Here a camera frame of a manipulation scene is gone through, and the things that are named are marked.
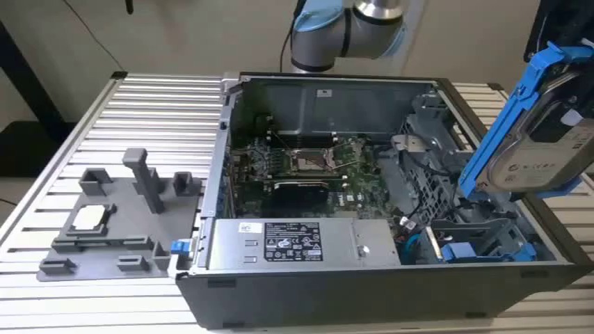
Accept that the black open PC case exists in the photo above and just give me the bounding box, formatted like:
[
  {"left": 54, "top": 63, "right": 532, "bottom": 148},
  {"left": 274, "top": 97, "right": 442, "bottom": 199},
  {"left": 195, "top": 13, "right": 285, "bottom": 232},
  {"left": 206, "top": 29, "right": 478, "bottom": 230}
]
[{"left": 175, "top": 71, "right": 594, "bottom": 330}]

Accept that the thin black wall cable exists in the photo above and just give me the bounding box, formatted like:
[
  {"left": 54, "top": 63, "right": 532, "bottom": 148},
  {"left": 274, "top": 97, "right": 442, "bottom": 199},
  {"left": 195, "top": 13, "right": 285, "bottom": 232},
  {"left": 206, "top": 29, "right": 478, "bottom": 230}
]
[{"left": 63, "top": 0, "right": 126, "bottom": 73}]

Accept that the green motherboard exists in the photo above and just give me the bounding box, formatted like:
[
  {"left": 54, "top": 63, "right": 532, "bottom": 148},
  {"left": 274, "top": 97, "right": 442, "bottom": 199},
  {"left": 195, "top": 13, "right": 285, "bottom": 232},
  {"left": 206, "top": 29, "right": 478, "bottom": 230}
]
[{"left": 230, "top": 134, "right": 401, "bottom": 223}]

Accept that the silver metal bracket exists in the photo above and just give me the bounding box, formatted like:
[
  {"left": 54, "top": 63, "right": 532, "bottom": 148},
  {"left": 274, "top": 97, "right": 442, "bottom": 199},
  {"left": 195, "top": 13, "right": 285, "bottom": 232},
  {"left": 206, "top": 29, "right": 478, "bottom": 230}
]
[{"left": 391, "top": 134, "right": 442, "bottom": 154}]

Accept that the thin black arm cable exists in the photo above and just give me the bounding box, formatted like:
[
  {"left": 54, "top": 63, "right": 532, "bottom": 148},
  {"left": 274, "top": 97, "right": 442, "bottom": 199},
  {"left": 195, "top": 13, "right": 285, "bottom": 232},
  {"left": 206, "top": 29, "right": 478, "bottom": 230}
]
[{"left": 279, "top": 0, "right": 307, "bottom": 72}]

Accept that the grey parts rack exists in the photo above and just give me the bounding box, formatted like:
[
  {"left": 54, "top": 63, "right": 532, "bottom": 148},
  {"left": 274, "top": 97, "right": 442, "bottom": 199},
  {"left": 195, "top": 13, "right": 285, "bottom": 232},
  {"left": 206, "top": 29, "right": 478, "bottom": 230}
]
[{"left": 35, "top": 148, "right": 206, "bottom": 283}]

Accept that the blue data cable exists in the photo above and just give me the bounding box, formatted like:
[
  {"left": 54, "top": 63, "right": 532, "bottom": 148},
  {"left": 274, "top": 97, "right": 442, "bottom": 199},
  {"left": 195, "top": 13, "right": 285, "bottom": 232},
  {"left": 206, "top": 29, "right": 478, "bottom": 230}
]
[{"left": 399, "top": 231, "right": 424, "bottom": 264}]

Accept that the silver power supply unit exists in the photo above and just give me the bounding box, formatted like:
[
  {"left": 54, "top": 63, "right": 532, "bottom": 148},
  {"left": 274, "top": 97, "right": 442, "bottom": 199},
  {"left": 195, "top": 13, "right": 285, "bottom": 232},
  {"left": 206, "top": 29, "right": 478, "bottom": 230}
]
[{"left": 206, "top": 218, "right": 401, "bottom": 269}]

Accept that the hard disk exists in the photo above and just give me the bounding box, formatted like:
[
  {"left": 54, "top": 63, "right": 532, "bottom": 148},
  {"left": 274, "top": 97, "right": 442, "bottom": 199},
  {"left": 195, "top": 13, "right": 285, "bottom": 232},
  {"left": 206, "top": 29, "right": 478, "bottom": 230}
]
[
  {"left": 458, "top": 40, "right": 594, "bottom": 202},
  {"left": 441, "top": 242, "right": 540, "bottom": 262}
]

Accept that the silver CPU chip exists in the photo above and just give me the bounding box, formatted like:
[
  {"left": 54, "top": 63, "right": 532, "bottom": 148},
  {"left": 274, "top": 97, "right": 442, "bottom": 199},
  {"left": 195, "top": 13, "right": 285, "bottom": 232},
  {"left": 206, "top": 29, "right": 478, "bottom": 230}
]
[{"left": 68, "top": 204, "right": 118, "bottom": 231}]

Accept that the black furniture frame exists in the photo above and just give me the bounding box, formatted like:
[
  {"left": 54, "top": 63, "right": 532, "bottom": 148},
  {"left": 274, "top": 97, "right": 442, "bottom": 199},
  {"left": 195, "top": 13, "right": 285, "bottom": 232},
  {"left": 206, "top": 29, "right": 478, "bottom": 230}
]
[{"left": 0, "top": 19, "right": 79, "bottom": 178}]

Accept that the black disk wire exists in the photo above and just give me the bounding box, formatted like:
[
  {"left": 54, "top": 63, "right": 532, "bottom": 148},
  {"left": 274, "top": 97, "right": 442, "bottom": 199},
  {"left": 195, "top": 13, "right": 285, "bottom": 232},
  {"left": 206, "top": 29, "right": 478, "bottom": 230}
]
[
  {"left": 397, "top": 201, "right": 484, "bottom": 225},
  {"left": 398, "top": 149, "right": 465, "bottom": 182}
]

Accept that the CPU socket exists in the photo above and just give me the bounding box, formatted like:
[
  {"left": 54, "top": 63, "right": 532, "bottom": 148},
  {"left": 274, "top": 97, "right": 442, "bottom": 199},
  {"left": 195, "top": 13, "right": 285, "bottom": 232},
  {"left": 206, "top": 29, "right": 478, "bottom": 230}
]
[{"left": 283, "top": 148, "right": 343, "bottom": 174}]

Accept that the black graphics card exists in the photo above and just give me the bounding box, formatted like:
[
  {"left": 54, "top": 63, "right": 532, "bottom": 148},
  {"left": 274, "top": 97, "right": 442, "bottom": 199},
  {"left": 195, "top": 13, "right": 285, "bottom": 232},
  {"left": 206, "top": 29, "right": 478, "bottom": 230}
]
[{"left": 262, "top": 179, "right": 331, "bottom": 219}]

